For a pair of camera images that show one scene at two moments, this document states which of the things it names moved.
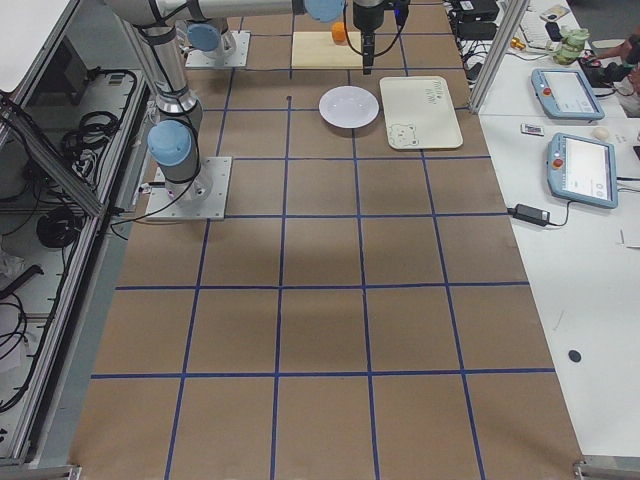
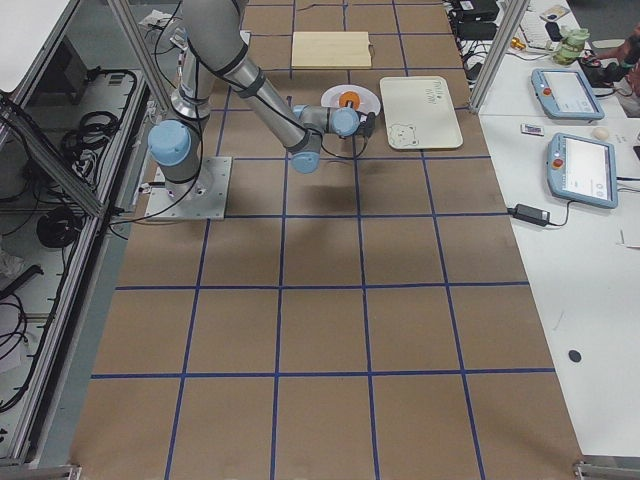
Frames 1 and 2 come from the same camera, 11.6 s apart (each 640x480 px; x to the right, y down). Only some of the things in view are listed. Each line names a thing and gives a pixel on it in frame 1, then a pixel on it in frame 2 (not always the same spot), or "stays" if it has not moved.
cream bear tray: (419, 113) stays
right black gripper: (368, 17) → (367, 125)
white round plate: (349, 107) stays
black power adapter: (530, 214) stays
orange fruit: (338, 31) → (349, 96)
